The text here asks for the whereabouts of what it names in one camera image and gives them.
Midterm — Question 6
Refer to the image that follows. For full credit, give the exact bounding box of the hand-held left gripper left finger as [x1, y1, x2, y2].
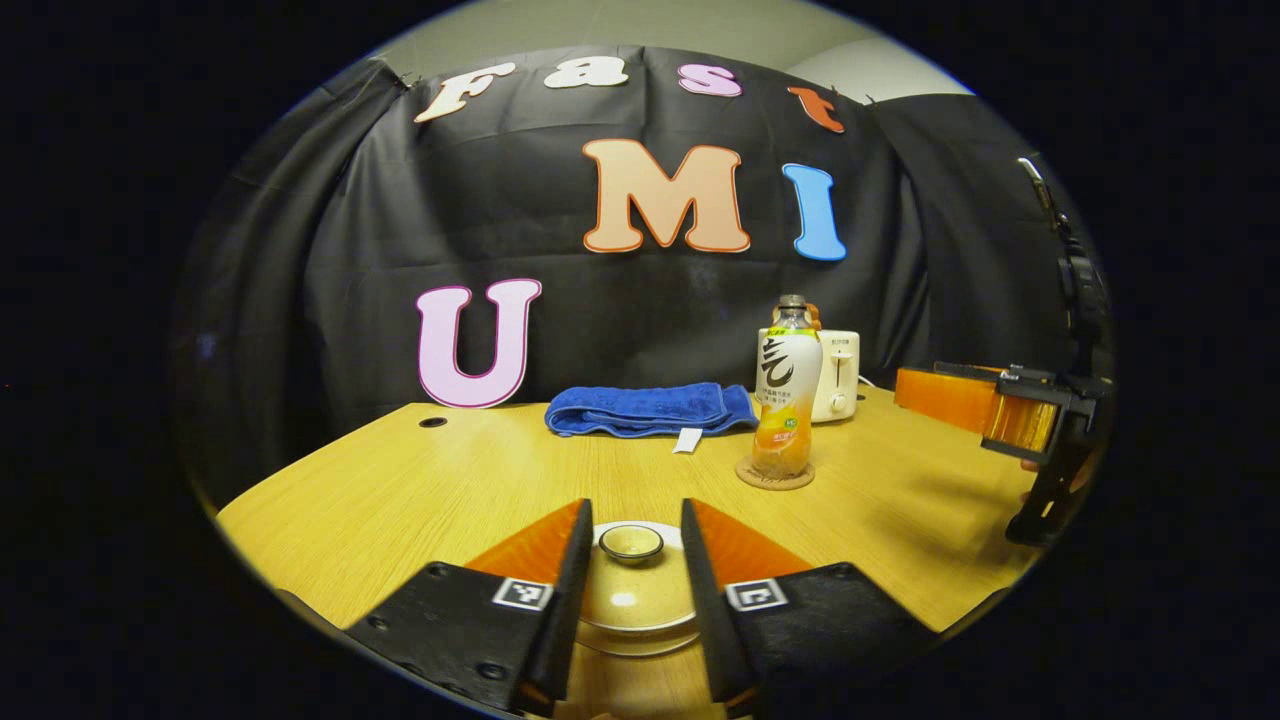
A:
[345, 498, 595, 717]

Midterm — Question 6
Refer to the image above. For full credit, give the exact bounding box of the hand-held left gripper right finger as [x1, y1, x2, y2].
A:
[680, 497, 943, 707]

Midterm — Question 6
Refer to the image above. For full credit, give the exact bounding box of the cream teacup lid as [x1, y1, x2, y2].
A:
[592, 521, 691, 626]

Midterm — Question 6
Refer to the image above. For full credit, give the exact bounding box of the round wooden coaster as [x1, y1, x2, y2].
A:
[735, 455, 816, 491]

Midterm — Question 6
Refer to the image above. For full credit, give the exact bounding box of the clear water bottle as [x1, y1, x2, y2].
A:
[751, 294, 824, 479]

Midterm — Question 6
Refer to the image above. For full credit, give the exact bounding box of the cream saucer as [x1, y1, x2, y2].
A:
[580, 630, 699, 659]

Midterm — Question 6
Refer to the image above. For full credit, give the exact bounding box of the cream toaster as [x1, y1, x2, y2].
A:
[757, 328, 861, 424]

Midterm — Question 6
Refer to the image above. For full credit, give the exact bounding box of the blue towel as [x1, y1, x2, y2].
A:
[545, 382, 759, 454]

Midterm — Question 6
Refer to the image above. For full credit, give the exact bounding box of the black backdrop cloth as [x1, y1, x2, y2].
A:
[172, 45, 1116, 511]

